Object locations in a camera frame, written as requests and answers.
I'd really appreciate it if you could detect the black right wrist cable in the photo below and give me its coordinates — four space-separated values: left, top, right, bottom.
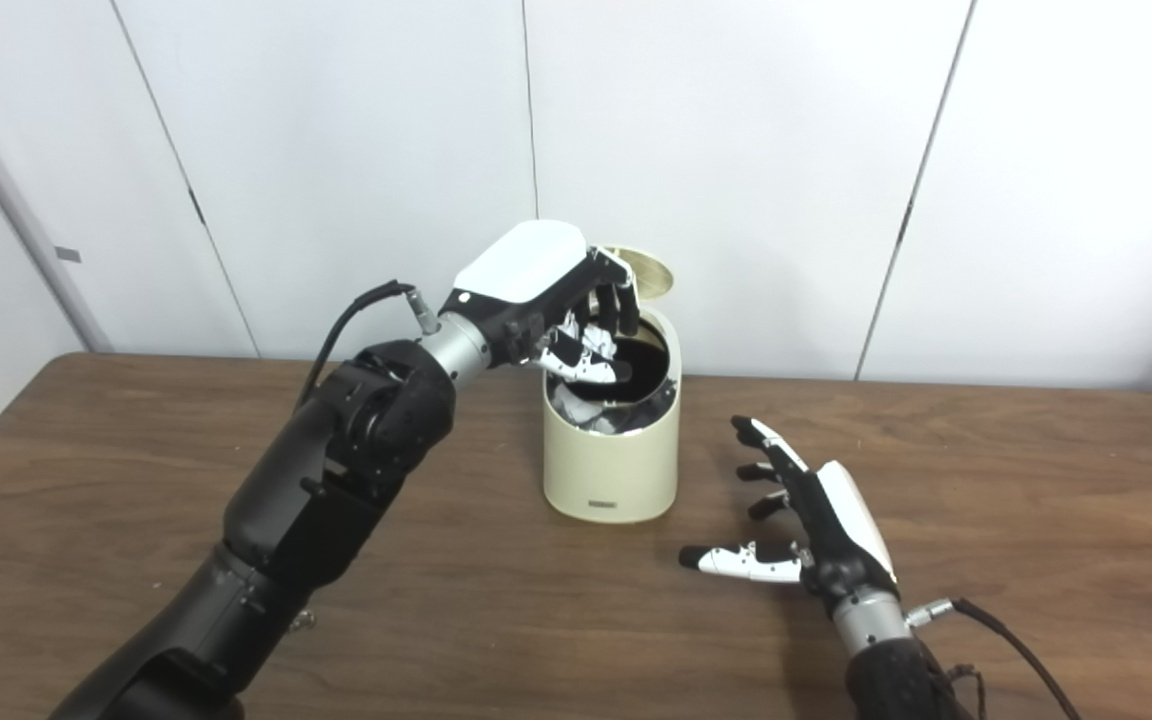
904 597 1082 720

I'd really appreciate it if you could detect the gray wall corner post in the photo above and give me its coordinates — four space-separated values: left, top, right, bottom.
0 50 115 353

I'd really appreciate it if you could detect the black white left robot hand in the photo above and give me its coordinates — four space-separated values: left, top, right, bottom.
439 220 642 386

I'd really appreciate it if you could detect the cream round bin lid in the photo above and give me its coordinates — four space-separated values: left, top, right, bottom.
601 246 677 299

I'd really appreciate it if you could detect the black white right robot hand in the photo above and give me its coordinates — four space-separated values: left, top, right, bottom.
679 416 899 611

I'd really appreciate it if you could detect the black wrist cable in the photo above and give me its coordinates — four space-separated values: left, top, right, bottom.
294 281 442 411
904 597 1082 720

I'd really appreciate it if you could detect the cream-colored cylindrical bin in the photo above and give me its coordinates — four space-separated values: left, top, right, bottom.
542 305 682 524

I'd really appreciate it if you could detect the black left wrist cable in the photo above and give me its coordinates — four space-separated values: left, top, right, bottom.
294 281 442 411

